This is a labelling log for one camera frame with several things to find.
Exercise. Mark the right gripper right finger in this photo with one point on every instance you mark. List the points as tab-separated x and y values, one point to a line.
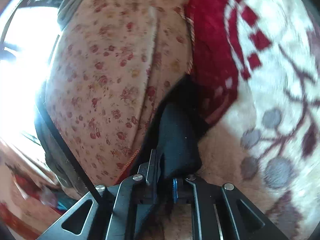
183	189

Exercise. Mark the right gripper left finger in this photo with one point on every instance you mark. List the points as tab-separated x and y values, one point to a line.
151	173

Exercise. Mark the black pants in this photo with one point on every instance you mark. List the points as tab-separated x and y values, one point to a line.
175	131

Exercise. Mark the floral pink quilt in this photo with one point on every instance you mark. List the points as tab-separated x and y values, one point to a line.
115	62

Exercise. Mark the red white plush blanket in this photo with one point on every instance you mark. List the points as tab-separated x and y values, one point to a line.
256	68

